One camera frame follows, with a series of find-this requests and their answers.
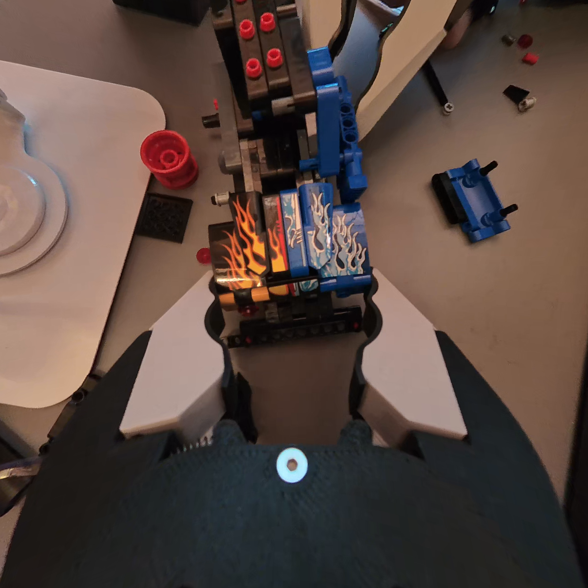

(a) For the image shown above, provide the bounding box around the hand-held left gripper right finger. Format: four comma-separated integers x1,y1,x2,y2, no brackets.
347,268,468,448

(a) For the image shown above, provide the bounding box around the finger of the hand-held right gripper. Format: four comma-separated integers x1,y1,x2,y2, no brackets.
299,0,360,62
356,0,461,142

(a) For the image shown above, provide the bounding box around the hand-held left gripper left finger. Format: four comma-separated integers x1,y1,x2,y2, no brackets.
119,271,258,444

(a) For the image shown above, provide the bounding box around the toy truck model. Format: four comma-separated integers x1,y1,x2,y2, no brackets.
197,0,382,349

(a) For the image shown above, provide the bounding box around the grey desk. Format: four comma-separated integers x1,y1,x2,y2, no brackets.
0,0,588,506

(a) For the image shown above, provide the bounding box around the person's right hand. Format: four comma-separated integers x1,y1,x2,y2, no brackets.
439,9,474,50

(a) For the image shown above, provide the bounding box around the black pin grey head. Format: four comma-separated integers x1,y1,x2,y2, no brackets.
422,60,455,115

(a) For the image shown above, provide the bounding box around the black wedge grey connector piece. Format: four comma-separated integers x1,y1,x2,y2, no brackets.
502,85,537,112

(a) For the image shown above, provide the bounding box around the black beam piece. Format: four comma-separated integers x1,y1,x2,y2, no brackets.
38,373,103,455

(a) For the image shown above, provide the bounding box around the black square plate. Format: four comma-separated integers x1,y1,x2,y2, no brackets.
134,193,194,244

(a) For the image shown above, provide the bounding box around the black toy set box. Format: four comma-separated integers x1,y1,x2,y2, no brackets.
112,0,212,26

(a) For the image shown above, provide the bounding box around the blue panel piece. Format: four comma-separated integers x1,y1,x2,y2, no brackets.
431,158,519,243

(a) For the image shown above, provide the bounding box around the red wheel hub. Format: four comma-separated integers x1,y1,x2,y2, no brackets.
140,130,199,190

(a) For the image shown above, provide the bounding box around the white book stand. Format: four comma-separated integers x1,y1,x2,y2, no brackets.
0,60,166,409

